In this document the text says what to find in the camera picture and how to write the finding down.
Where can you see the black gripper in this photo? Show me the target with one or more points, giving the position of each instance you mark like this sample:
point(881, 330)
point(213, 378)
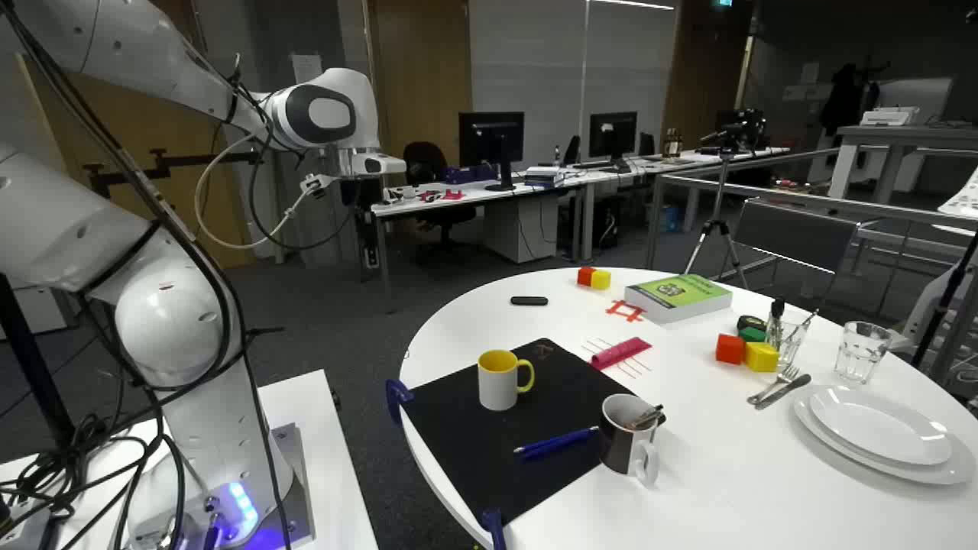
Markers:
point(362, 200)

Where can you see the white robot base table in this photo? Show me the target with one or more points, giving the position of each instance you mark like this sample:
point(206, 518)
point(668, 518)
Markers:
point(324, 478)

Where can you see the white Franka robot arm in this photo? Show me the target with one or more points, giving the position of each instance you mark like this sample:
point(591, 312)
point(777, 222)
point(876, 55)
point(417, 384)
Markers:
point(164, 315)

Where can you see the blue pen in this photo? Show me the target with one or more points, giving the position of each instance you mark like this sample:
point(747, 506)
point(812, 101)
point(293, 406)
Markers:
point(555, 441)

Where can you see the gray cup white inside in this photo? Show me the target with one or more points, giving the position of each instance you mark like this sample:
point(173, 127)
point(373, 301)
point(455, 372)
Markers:
point(620, 443)

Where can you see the black office chair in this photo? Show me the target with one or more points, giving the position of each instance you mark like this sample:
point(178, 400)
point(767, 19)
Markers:
point(426, 162)

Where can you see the wide black computer monitor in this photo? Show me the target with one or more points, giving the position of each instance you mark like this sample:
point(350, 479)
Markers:
point(490, 138)

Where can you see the long white office desk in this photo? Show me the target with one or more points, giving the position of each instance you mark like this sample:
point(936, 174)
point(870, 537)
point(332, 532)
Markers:
point(531, 186)

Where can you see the blue table clamp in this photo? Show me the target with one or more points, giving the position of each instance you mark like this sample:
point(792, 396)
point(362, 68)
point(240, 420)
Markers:
point(493, 528)
point(397, 398)

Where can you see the white mug yellow inside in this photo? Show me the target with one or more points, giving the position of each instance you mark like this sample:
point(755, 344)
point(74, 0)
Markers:
point(498, 385)

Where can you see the orange cube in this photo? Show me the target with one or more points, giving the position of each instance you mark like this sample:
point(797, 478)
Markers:
point(584, 276)

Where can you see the small yellow cube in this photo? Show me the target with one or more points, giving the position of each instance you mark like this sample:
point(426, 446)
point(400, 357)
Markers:
point(605, 278)

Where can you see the small black computer monitor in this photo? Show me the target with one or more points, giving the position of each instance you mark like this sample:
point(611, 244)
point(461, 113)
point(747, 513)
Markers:
point(612, 135)

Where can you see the black table mat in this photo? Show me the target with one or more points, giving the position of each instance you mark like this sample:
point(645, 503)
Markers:
point(478, 438)

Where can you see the pink toothed rack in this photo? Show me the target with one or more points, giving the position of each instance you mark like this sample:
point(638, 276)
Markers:
point(620, 352)

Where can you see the green book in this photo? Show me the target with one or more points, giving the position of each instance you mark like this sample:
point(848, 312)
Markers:
point(678, 294)

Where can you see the green cube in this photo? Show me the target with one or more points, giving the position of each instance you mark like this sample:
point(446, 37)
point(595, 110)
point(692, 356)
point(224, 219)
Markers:
point(753, 329)

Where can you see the gray panel chair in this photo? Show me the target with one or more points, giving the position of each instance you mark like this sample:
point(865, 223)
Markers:
point(797, 236)

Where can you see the glass jar with utensils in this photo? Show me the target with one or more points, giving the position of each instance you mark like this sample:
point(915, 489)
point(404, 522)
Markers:
point(791, 344)

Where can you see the metal cutlery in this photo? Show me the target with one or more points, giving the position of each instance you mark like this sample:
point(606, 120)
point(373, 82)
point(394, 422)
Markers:
point(780, 390)

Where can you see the clear drinking glass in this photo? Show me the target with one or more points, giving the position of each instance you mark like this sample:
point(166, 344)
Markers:
point(863, 356)

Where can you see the white side table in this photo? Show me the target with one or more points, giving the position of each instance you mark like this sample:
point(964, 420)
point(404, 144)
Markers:
point(896, 138)

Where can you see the small white plate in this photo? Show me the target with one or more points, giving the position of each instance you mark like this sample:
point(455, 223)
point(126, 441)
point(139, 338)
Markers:
point(880, 425)

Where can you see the white plate stack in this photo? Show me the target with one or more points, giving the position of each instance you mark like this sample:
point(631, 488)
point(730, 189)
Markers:
point(952, 471)

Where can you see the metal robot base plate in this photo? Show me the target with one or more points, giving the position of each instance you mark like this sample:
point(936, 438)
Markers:
point(293, 478)

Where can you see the camera tripod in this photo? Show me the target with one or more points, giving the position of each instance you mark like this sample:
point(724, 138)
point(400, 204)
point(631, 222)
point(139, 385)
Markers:
point(718, 219)

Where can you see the metal rail frame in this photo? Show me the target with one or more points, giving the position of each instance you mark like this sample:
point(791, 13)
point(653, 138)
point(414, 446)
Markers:
point(814, 204)

